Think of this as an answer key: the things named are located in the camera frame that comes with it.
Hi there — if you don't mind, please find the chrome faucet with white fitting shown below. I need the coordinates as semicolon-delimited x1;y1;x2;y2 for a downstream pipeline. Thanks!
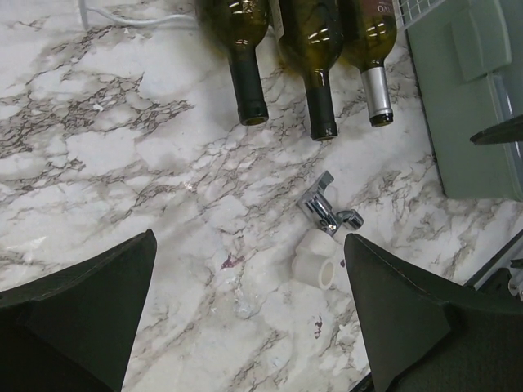
291;171;364;291

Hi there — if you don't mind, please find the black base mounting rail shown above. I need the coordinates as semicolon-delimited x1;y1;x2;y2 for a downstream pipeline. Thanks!
464;231;522;291

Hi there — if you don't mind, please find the white wire wine rack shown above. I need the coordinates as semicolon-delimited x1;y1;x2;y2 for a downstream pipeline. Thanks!
77;0;446;32

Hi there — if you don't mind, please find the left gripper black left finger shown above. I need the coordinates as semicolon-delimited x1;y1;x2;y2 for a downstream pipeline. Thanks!
1;230;157;391

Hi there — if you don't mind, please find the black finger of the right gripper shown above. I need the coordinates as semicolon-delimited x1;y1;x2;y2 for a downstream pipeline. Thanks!
470;115;523;145

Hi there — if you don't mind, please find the clear plastic storage box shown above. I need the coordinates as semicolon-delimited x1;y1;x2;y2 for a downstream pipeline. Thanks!
402;1;522;201

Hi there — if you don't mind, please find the green bottle silver neck rightmost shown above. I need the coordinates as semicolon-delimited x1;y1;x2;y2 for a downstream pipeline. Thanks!
338;0;397;127

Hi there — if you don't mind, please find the dark bottle black neck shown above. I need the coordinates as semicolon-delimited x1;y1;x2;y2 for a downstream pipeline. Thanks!
194;0;270;126
270;0;344;141

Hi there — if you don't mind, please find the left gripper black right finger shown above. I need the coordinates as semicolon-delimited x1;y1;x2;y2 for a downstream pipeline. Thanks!
344;234;522;391

